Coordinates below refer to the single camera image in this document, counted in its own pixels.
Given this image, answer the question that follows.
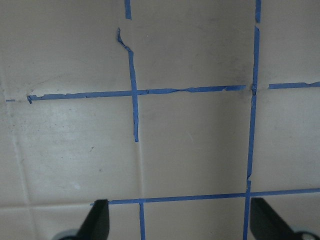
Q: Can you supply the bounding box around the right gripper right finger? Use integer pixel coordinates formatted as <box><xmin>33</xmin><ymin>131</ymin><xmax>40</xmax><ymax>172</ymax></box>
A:
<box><xmin>249</xmin><ymin>197</ymin><xmax>297</xmax><ymax>240</ymax></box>

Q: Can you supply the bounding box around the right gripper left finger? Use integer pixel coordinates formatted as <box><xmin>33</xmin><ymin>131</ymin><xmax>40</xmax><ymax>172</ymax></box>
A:
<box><xmin>77</xmin><ymin>199</ymin><xmax>110</xmax><ymax>240</ymax></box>

